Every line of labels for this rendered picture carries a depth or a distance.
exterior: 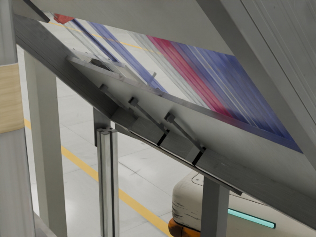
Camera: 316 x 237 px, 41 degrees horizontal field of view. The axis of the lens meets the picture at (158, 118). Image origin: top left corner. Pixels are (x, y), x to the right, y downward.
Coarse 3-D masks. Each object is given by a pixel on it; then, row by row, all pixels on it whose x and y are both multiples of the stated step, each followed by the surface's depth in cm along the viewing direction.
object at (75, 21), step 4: (72, 20) 104; (76, 20) 104; (76, 24) 105; (80, 24) 105; (80, 28) 106; (84, 28) 106; (84, 32) 107; (88, 32) 108; (88, 36) 108; (92, 36) 109; (92, 40) 109; (96, 40) 110; (96, 44) 110; (100, 44) 111; (100, 48) 112; (104, 48) 112; (104, 52) 113; (108, 52) 114; (108, 56) 115; (112, 56) 115; (112, 60) 116; (116, 60) 116
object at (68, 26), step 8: (56, 16) 78; (64, 24) 80; (72, 32) 81; (80, 40) 83; (88, 40) 84; (88, 48) 84; (96, 48) 85; (96, 56) 86; (104, 56) 87; (104, 64) 88; (112, 64) 88; (120, 72) 90
